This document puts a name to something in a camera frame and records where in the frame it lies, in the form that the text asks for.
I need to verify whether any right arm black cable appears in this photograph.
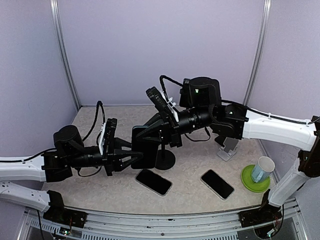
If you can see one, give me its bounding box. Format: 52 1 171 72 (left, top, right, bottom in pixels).
159 74 320 126

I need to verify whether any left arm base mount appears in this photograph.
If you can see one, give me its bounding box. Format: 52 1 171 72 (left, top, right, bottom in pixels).
43 206 87 229

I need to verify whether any clear-case black phone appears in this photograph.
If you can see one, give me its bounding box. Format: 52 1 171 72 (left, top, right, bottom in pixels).
135 169 173 196

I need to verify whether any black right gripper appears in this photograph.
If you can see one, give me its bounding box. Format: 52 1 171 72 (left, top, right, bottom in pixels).
135 106 214 148

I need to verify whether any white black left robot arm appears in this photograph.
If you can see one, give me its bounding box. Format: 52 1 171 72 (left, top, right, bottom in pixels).
0 125 143 223

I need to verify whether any white-edged black phone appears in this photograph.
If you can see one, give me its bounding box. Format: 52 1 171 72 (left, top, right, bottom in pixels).
200 169 235 201

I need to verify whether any teal-edged black phone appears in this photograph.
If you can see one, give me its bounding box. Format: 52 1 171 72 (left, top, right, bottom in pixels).
131 125 159 170

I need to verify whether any light blue cup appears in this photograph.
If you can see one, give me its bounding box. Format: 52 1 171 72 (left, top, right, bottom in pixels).
251 156 276 183

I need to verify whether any aluminium front rail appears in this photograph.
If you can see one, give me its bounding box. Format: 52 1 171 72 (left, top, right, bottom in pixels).
17 197 308 240

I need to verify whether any left aluminium frame post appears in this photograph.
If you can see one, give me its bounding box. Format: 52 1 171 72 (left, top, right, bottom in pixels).
50 0 82 111

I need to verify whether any blue-edged black phone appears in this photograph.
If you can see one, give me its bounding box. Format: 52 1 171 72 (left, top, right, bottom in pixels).
179 78 191 109

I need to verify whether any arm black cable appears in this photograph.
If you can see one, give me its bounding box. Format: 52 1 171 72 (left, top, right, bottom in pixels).
159 74 320 126
0 100 106 177

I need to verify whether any green plate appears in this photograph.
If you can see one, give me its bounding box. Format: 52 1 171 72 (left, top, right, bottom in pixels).
240 164 271 193

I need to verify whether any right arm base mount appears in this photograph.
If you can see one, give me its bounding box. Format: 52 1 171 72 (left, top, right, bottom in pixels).
238 208 283 228

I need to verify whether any black folding phone stand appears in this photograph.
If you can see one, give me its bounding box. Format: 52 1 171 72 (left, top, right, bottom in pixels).
214 135 227 148

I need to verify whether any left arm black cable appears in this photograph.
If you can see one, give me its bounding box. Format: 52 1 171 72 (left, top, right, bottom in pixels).
0 100 106 177

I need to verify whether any right aluminium frame post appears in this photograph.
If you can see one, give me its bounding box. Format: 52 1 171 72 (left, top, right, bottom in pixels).
243 0 272 106

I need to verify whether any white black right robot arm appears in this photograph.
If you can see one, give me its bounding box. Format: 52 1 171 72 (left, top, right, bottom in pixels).
136 76 320 222

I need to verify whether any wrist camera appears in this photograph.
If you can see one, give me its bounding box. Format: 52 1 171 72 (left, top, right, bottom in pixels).
146 86 179 123
97 118 118 157

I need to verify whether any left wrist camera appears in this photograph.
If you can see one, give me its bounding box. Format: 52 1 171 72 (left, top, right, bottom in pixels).
97 118 118 157

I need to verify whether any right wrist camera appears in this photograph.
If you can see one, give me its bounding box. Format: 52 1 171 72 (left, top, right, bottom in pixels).
146 86 179 123

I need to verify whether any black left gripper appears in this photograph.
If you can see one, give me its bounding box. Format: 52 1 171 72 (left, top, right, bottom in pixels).
67 137 143 176

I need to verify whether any silver folding phone stand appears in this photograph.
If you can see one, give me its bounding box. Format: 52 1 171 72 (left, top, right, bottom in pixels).
217 137 239 162

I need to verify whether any aluminium frame post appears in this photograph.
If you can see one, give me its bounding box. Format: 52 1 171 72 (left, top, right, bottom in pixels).
50 0 82 111
243 0 272 106

